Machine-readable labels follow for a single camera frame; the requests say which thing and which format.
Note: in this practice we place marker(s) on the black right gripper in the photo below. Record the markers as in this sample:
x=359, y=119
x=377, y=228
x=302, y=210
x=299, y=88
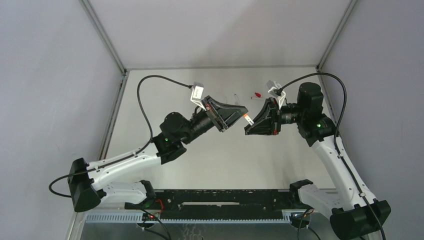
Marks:
x=275, y=117

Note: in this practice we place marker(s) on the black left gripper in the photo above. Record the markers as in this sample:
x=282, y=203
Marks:
x=214, y=115

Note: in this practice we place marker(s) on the white pen peach end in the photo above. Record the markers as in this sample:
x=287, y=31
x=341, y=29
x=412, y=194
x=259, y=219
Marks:
x=249, y=120

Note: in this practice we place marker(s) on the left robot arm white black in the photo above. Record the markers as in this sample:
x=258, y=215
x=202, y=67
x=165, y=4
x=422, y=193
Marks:
x=94, y=183

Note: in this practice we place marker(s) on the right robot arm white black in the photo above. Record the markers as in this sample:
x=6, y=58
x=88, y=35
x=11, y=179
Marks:
x=355, y=212

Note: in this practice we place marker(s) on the small circuit board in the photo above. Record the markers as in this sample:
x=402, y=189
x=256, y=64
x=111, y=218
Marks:
x=146, y=217

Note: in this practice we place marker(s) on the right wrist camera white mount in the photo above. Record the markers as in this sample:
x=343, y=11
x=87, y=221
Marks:
x=276, y=90

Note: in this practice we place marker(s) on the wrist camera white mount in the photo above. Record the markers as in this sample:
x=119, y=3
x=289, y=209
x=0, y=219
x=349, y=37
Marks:
x=276, y=90
x=197, y=90

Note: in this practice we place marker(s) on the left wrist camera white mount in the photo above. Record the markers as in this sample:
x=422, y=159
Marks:
x=197, y=90

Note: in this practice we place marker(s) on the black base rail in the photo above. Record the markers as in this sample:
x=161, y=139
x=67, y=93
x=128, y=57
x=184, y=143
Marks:
x=220, y=204

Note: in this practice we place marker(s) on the aluminium frame profile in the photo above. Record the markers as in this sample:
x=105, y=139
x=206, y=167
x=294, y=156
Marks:
x=112, y=118

